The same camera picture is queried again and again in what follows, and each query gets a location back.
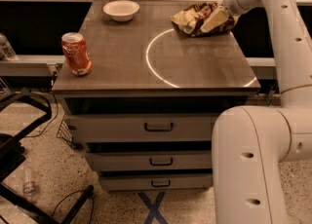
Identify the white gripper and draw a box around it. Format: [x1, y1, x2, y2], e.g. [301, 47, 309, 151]
[200, 0, 244, 33]

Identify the brown chip bag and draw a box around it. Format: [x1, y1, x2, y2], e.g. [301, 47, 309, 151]
[171, 2, 236, 37]

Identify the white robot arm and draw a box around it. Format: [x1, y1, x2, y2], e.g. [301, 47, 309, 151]
[212, 0, 312, 224]

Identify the red coke can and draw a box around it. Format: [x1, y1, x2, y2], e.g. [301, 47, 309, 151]
[61, 32, 92, 76]

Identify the white bowl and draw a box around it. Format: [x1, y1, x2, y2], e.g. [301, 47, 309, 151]
[103, 0, 139, 22]

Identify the grey drawer cabinet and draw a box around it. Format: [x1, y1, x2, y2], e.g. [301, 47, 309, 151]
[53, 1, 259, 178]

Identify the middle grey drawer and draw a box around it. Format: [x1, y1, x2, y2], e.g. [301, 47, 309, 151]
[86, 150, 212, 171]

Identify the grey drawer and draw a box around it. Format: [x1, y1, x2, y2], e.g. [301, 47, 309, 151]
[98, 173, 213, 192]
[86, 150, 212, 171]
[65, 114, 217, 143]

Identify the top grey drawer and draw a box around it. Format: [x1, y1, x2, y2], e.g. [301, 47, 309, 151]
[65, 114, 217, 143]

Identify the bottom grey drawer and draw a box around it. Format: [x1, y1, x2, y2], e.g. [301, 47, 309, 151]
[98, 173, 213, 192]

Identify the clear plastic bottle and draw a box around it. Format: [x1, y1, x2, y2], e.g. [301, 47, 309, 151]
[0, 33, 19, 60]

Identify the clear bottle on floor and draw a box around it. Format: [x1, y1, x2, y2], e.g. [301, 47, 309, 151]
[22, 168, 36, 199]

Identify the black cable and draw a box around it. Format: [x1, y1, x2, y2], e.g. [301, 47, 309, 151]
[24, 71, 60, 138]

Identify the black chair frame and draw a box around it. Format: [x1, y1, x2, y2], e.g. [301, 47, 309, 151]
[0, 89, 94, 224]

